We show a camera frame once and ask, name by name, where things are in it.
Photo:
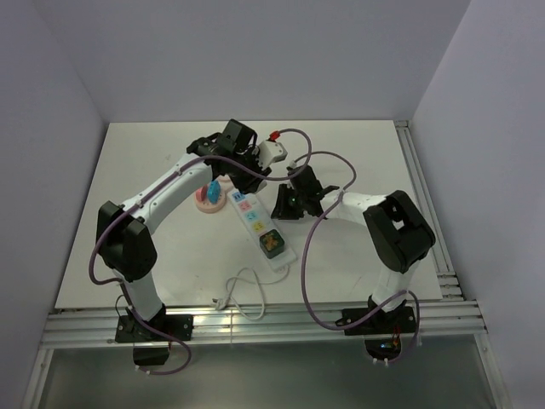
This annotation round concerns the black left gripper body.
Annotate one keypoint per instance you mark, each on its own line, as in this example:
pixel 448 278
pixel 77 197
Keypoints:
pixel 243 181

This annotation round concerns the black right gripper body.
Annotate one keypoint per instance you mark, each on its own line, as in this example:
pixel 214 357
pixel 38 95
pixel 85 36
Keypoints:
pixel 290 203

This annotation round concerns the blue triangular plug adapter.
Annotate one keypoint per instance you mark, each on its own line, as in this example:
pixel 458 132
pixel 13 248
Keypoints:
pixel 213 192

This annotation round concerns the pink plug adapter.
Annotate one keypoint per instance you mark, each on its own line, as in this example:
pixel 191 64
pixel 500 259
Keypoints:
pixel 201 195

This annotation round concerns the dark green cube plug adapter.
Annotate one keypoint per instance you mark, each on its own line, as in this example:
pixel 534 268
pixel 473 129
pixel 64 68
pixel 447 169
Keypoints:
pixel 272 243

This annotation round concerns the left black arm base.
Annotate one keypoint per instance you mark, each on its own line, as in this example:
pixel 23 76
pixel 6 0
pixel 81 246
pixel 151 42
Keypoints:
pixel 150 348

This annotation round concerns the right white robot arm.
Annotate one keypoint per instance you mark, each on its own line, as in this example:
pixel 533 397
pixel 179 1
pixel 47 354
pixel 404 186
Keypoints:
pixel 398 231

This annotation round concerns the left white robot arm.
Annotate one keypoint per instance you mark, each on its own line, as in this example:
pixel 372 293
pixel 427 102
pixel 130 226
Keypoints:
pixel 124 231

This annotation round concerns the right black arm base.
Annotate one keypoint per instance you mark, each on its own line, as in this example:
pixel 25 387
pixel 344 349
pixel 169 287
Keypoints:
pixel 389 336

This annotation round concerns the white multicolour power strip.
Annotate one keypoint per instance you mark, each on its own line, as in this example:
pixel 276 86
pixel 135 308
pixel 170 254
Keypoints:
pixel 257 221

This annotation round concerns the pink round socket hub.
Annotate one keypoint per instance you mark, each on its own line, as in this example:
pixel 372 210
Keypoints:
pixel 208 208

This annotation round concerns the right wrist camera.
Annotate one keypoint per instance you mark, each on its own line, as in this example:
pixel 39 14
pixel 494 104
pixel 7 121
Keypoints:
pixel 294 165

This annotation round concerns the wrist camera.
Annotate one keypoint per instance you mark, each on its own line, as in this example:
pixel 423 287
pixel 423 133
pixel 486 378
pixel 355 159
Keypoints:
pixel 294 165
pixel 271 151

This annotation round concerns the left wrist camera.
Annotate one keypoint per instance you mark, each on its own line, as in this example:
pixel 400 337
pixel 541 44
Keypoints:
pixel 271 151

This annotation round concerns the aluminium right rail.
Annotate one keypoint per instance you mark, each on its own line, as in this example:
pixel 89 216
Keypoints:
pixel 448 281

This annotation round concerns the aluminium front rail frame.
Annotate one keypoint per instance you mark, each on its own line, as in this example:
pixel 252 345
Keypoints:
pixel 96 328

